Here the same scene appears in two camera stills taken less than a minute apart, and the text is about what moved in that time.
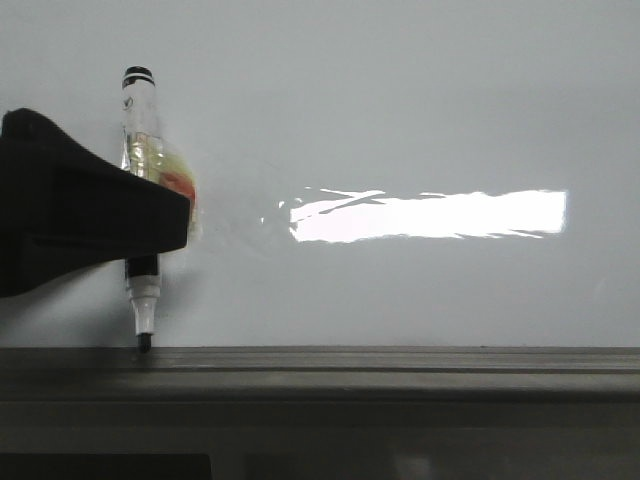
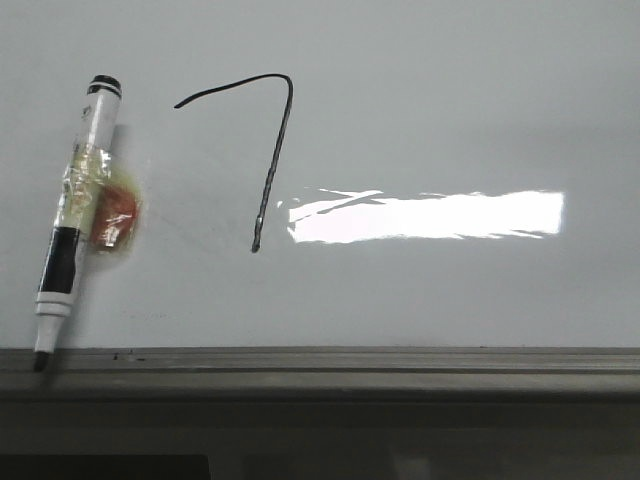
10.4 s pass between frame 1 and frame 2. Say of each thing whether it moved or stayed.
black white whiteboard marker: moved
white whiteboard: stayed
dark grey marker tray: stayed
